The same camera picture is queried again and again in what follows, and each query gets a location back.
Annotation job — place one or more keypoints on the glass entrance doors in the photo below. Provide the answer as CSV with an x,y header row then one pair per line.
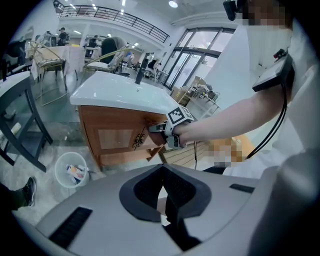
x,y
185,67

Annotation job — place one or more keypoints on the table with white tablecloth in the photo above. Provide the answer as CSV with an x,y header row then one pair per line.
x,y
72,57

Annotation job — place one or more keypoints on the person's black shorts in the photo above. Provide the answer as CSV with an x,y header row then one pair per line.
x,y
215,170

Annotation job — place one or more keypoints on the white and orange carton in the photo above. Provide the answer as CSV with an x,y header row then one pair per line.
x,y
75,172

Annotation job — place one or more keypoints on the white ceramic sink top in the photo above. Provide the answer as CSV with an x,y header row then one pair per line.
x,y
112,92

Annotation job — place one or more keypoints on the small white sink top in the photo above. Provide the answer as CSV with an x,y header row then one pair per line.
x,y
12,80

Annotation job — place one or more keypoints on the black head camera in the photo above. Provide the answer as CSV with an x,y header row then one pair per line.
x,y
230,10

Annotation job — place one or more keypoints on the wooden vanity cabinet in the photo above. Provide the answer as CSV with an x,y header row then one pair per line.
x,y
112,113

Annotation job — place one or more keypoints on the white frame rack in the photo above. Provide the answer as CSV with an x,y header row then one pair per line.
x,y
207,95

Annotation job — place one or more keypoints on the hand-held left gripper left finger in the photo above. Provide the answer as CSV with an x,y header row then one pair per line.
x,y
112,225

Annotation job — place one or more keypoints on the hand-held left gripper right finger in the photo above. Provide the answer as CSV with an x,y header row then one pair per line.
x,y
225,207

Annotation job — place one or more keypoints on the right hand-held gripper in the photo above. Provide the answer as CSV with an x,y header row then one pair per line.
x,y
177,117

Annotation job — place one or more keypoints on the person's white t-shirt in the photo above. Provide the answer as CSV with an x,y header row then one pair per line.
x,y
300,120

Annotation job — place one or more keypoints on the gold chair white round seat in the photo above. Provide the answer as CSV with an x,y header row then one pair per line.
x,y
97,65

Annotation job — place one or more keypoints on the white mesh wastebasket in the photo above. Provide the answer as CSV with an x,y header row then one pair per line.
x,y
61,172

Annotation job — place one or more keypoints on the person's head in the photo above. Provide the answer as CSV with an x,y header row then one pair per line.
x,y
267,15

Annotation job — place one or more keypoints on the black balcony railing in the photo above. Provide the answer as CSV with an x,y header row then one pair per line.
x,y
140,25

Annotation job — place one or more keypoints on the cardboard box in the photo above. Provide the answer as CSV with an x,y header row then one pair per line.
x,y
178,93

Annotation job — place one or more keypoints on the person's right forearm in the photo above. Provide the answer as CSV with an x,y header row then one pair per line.
x,y
212,127

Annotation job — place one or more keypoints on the round ceiling light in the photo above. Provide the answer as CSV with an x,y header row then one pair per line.
x,y
173,3

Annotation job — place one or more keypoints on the slim black faucet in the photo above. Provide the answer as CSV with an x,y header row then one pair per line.
x,y
139,75

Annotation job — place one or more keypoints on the yellow wooden board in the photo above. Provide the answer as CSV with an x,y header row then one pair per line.
x,y
243,143

